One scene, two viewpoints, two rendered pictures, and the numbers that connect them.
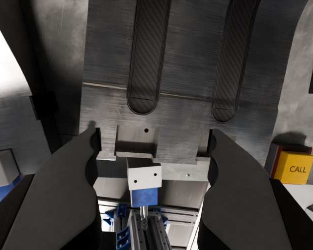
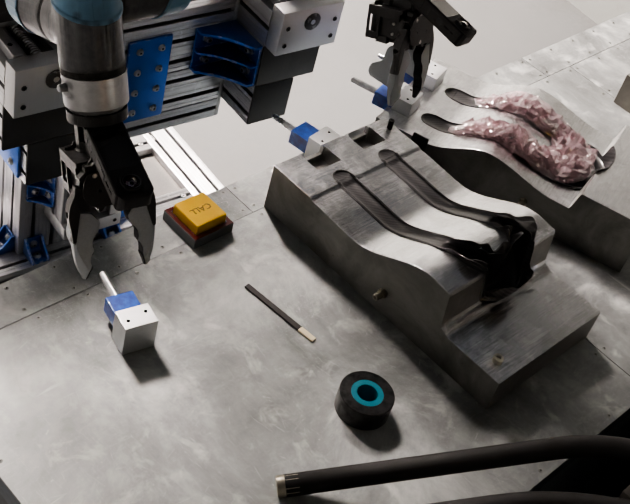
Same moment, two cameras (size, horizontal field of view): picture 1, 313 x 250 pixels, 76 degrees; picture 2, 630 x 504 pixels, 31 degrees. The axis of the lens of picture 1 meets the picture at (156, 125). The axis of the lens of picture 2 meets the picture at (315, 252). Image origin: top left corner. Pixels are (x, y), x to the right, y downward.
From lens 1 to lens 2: 1.78 m
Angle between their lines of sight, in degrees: 53
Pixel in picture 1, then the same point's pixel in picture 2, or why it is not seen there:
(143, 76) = (399, 169)
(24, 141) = (406, 122)
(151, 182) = (318, 136)
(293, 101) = (253, 270)
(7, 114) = (427, 130)
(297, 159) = (212, 214)
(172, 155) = (341, 141)
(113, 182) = not seen: hidden behind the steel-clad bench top
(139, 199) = (307, 127)
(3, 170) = (404, 100)
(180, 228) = not seen: outside the picture
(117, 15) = (439, 182)
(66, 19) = not seen: hidden behind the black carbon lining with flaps
